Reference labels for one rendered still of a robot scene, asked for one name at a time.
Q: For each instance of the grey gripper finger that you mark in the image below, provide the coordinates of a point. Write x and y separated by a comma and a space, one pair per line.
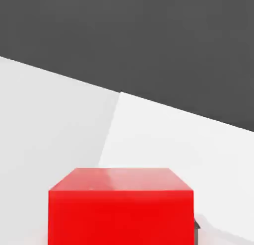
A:
210, 234

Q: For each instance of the small red cube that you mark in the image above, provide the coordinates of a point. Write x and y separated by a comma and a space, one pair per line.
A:
121, 217

